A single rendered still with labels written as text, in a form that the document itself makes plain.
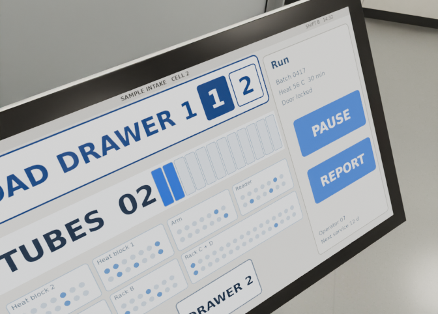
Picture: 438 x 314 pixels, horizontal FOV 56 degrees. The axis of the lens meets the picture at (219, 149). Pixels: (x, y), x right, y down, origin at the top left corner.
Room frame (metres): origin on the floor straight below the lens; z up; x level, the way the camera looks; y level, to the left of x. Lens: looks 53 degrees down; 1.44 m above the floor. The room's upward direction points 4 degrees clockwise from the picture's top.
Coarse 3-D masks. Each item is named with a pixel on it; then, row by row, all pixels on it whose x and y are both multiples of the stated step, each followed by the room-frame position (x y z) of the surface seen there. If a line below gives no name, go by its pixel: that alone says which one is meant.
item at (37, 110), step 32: (320, 0) 0.40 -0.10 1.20; (352, 0) 0.42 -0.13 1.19; (224, 32) 0.33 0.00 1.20; (256, 32) 0.34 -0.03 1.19; (128, 64) 0.27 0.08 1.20; (160, 64) 0.28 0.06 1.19; (192, 64) 0.29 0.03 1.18; (32, 96) 0.24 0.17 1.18; (64, 96) 0.23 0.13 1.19; (96, 96) 0.24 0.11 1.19; (0, 128) 0.20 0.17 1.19; (384, 128) 0.34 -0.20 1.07; (384, 160) 0.31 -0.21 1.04; (384, 224) 0.26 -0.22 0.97; (352, 256) 0.21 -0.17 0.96; (288, 288) 0.16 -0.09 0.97
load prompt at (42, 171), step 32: (256, 64) 0.32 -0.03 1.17; (160, 96) 0.26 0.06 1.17; (192, 96) 0.27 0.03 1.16; (224, 96) 0.28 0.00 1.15; (256, 96) 0.30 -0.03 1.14; (96, 128) 0.22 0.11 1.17; (128, 128) 0.23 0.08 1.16; (160, 128) 0.24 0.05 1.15; (192, 128) 0.25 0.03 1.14; (0, 160) 0.18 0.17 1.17; (32, 160) 0.19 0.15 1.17; (64, 160) 0.19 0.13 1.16; (96, 160) 0.20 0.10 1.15; (128, 160) 0.21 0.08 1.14; (0, 192) 0.16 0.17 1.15; (32, 192) 0.17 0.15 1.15; (64, 192) 0.17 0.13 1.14; (0, 224) 0.14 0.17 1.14
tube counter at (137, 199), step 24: (264, 120) 0.28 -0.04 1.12; (216, 144) 0.25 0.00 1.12; (240, 144) 0.26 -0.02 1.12; (264, 144) 0.27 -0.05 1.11; (168, 168) 0.22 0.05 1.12; (192, 168) 0.22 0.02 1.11; (216, 168) 0.23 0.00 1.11; (240, 168) 0.24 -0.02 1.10; (120, 192) 0.19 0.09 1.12; (144, 192) 0.19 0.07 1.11; (168, 192) 0.20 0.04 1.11; (192, 192) 0.21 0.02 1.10; (120, 216) 0.17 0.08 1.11; (144, 216) 0.18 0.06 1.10
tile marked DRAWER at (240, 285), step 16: (240, 272) 0.16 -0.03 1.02; (256, 272) 0.17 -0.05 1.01; (208, 288) 0.14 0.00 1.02; (224, 288) 0.15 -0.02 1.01; (240, 288) 0.15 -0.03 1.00; (256, 288) 0.15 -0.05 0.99; (176, 304) 0.12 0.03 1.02; (192, 304) 0.13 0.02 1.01; (208, 304) 0.13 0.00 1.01; (224, 304) 0.13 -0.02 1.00; (240, 304) 0.14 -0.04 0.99
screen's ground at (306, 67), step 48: (240, 48) 0.32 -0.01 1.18; (288, 48) 0.35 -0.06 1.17; (336, 48) 0.37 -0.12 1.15; (144, 96) 0.26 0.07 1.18; (288, 96) 0.31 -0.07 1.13; (336, 96) 0.34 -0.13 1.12; (0, 144) 0.19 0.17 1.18; (192, 144) 0.24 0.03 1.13; (288, 144) 0.28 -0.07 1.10; (336, 144) 0.30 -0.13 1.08; (96, 192) 0.18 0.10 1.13; (384, 192) 0.28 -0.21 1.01; (0, 240) 0.13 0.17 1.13; (48, 240) 0.14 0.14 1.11; (96, 240) 0.15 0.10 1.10; (288, 240) 0.20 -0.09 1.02; (336, 240) 0.22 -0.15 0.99; (0, 288) 0.10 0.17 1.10; (192, 288) 0.14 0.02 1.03
